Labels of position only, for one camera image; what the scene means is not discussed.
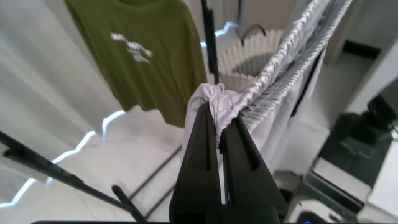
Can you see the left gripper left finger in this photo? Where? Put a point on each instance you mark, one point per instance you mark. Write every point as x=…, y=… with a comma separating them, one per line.
x=199, y=174

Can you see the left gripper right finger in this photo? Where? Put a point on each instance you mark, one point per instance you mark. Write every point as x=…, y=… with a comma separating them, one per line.
x=248, y=186

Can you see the pale grey garment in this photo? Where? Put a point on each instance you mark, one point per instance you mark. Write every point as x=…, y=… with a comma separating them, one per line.
x=280, y=124

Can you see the green long-sleeved shirt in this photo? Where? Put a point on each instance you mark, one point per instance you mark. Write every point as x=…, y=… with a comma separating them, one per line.
x=155, y=77

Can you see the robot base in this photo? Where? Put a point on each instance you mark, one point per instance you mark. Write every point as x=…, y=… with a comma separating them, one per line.
x=357, y=146

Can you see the black clothes rack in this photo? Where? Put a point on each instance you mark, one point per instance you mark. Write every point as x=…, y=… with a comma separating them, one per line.
x=211, y=46

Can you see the white laundry basket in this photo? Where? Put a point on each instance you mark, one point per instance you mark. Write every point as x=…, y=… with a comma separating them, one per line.
x=248, y=49

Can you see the white curtain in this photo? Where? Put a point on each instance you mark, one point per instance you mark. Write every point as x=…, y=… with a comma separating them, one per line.
x=37, y=77

